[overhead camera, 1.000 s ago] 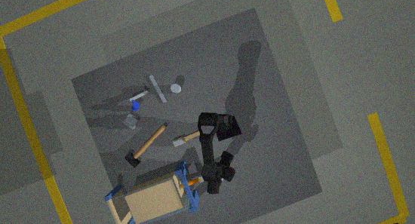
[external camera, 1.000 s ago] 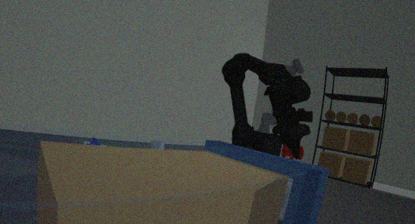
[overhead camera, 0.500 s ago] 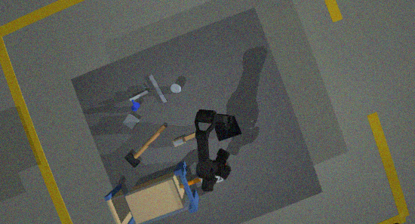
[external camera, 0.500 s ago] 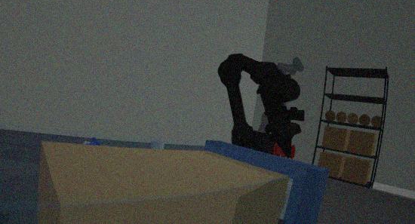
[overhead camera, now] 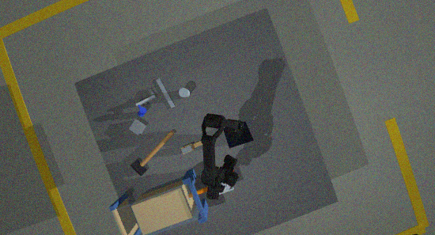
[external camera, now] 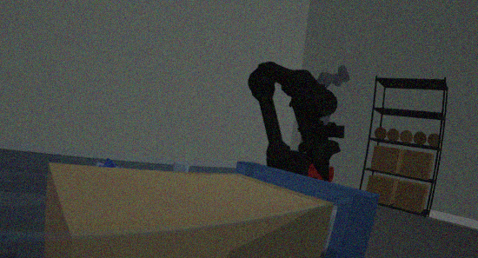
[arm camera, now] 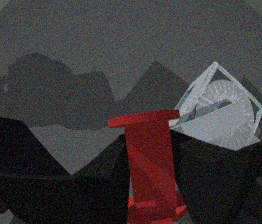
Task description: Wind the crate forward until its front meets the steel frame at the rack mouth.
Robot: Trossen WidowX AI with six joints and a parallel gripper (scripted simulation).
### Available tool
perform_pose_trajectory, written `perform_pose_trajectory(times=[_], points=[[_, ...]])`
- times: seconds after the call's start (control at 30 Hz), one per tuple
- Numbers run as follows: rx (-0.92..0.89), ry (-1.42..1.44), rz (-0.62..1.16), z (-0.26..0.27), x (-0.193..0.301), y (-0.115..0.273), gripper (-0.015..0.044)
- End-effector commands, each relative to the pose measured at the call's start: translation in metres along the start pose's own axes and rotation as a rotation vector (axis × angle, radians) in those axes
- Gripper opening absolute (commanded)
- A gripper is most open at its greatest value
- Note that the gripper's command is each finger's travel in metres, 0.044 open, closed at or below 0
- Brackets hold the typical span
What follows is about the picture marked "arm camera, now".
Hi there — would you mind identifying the grey crank handle with red knob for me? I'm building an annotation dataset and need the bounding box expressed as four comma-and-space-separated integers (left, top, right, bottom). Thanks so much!
108, 101, 245, 224

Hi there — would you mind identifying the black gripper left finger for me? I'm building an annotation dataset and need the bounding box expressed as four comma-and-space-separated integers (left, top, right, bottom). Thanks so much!
0, 133, 130, 224

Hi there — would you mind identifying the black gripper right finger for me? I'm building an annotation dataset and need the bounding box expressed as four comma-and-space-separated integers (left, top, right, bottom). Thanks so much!
170, 129, 262, 224

